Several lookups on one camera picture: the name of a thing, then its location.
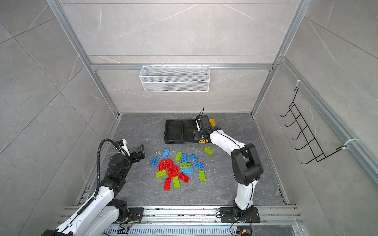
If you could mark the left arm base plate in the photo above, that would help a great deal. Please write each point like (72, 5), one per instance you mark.
(130, 215)

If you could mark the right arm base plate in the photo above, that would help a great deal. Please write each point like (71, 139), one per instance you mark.
(232, 214)

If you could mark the red lego lower right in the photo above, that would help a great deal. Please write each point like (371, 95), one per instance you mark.
(183, 177)

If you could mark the black wire hook rack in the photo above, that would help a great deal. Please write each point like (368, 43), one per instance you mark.
(306, 133)

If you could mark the yellow plastic bin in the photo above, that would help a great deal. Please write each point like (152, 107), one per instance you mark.
(212, 123)

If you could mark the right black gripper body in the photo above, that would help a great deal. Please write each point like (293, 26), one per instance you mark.
(196, 133)

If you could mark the red lego lower left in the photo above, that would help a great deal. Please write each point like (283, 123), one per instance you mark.
(167, 184)

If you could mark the white wire mesh basket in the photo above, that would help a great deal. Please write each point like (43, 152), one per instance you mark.
(175, 78)

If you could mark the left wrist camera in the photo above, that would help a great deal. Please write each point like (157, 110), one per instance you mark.
(124, 149)

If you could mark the green lego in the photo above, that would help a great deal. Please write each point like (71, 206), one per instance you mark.
(202, 176)
(185, 165)
(161, 174)
(208, 151)
(178, 157)
(176, 182)

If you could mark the blue lego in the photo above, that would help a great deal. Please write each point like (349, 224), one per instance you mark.
(165, 154)
(192, 157)
(154, 161)
(184, 158)
(187, 170)
(198, 165)

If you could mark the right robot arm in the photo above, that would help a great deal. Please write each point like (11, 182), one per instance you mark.
(246, 164)

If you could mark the red lego block center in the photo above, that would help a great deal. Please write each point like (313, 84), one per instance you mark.
(173, 172)

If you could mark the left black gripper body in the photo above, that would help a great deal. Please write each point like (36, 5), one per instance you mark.
(136, 159)

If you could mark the black bin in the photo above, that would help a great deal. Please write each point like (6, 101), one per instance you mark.
(173, 131)
(188, 133)

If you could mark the red arch lego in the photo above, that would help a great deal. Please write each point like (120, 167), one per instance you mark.
(165, 164)

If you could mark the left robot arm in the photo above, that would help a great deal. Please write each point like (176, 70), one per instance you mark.
(102, 208)

